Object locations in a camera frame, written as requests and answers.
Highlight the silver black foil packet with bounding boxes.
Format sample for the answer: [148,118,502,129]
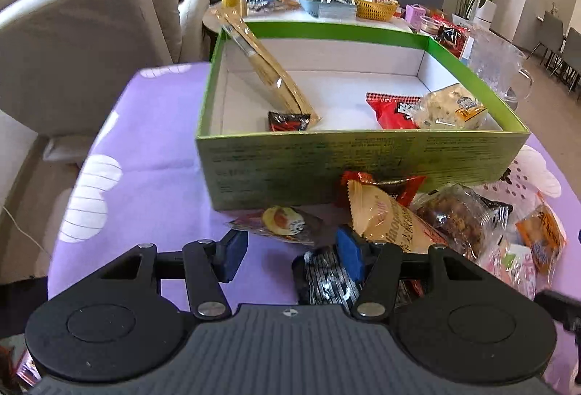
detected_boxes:
[292,245,361,312]

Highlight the green cardboard box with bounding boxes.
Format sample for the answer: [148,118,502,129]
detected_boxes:
[196,21,530,210]

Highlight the white nougat cracker packet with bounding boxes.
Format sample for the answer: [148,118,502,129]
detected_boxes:
[411,83,487,130]

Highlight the tan orange snack packet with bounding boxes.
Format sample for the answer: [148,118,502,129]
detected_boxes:
[348,181,447,253]

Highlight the clear glass mug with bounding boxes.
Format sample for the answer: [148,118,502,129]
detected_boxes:
[468,27,534,104]

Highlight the blue grey storage tray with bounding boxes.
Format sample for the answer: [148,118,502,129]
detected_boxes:
[298,0,357,21]

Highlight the dark prune clear packet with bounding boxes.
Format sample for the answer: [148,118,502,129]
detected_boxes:
[229,205,324,247]

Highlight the pink small box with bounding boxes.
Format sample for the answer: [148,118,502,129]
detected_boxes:
[405,4,426,30]

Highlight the clear bag brown nuts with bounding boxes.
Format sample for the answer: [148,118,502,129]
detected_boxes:
[411,184,513,261]

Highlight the long tan stick packet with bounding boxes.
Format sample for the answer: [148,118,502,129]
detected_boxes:
[210,7,321,127]

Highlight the pink white snack packet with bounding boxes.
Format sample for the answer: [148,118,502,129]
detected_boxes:
[477,238,537,300]

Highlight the yellow woven basket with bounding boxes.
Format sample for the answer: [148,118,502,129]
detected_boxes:
[354,0,399,21]

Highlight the beige sofa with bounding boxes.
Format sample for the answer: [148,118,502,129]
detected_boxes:
[1,0,209,137]

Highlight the red candy wrapper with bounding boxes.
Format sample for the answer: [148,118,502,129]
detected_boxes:
[334,171,426,209]

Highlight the small black snack packet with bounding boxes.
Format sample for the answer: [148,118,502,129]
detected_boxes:
[268,112,311,133]

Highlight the grey dining chair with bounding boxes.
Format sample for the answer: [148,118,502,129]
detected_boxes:
[529,12,580,93]

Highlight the red chip snack bag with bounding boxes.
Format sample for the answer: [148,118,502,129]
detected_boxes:
[365,92,422,130]

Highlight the round white coffee table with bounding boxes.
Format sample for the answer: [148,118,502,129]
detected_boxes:
[202,0,415,34]

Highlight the orange label nut bag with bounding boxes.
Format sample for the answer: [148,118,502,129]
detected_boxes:
[516,192,567,287]

